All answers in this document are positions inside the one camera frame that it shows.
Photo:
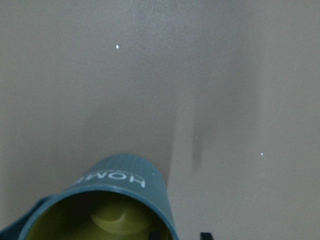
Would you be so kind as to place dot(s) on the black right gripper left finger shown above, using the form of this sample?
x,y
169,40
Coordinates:
x,y
155,235

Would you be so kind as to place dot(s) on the blue cup with green inside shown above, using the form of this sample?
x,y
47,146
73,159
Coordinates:
x,y
122,197

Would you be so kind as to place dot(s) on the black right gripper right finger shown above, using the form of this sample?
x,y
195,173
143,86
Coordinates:
x,y
206,236

